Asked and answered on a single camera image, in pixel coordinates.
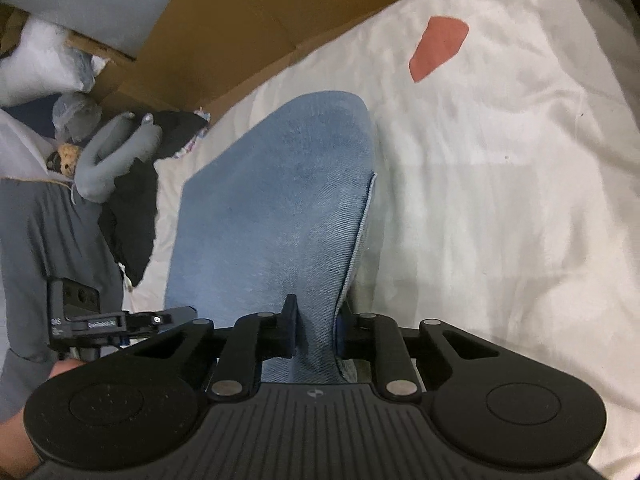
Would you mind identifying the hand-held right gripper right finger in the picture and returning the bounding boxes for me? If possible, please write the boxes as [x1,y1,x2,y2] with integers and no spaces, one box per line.
[336,310,501,402]

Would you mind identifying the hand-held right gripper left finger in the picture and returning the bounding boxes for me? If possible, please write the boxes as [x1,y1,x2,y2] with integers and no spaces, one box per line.
[127,295,301,402]

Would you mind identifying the blue denim jeans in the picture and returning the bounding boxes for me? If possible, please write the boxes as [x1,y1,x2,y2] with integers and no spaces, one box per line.
[165,91,378,386]

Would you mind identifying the person's left forearm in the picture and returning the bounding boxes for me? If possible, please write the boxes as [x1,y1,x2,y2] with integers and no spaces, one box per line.
[0,412,41,478]

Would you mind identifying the person's left hand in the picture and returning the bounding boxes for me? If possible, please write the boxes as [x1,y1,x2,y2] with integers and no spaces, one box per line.
[50,359,86,378]

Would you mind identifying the grey garment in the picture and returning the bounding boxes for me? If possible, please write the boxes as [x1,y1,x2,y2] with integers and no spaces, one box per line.
[0,177,126,418]

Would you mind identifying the black garment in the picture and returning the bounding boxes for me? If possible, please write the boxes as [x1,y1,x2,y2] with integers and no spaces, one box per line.
[97,110,211,288]

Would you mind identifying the spotted plush toy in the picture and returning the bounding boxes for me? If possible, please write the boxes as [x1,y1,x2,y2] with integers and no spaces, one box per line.
[46,144,83,177]

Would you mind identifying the grey plush toy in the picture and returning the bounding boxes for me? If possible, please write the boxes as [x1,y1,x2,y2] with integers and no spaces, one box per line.
[72,112,163,205]

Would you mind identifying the grey plastic bag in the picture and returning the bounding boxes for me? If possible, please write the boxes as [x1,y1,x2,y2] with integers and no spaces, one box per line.
[52,92,103,143]

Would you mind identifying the white floral cloth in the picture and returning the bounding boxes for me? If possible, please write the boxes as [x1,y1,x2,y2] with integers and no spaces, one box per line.
[177,120,211,157]

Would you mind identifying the cream printed bed sheet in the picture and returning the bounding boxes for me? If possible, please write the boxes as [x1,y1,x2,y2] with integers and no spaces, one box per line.
[122,0,640,480]

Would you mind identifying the white plastic bag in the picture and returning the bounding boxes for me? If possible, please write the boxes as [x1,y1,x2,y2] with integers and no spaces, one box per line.
[0,15,108,107]

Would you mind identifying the brown cardboard sheet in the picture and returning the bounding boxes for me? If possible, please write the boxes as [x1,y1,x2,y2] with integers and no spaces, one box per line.
[0,0,496,126]

